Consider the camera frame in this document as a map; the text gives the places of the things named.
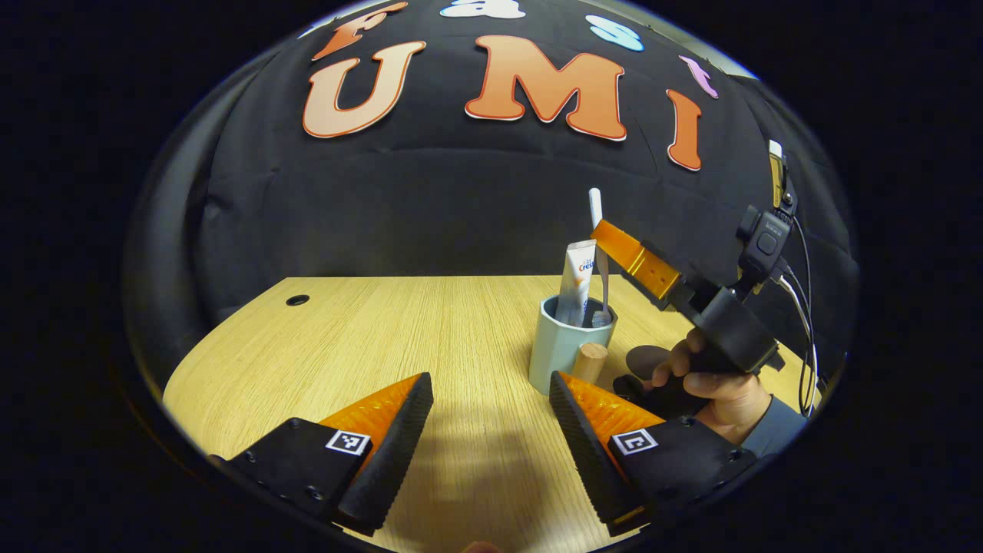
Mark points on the dark round coaster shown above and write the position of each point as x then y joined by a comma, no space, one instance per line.
645,359

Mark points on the white toothbrush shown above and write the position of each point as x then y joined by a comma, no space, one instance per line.
595,207

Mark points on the wooden desktop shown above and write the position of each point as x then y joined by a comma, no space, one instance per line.
384,330

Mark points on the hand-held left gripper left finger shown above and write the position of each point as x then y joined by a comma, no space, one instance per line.
392,453

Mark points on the white toothpaste tube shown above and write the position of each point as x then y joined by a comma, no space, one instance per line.
577,284

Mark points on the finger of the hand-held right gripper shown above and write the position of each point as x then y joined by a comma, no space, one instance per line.
637,257

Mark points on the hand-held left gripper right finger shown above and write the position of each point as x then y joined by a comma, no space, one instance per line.
584,453

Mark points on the black backdrop cloth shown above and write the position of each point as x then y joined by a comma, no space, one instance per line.
461,200

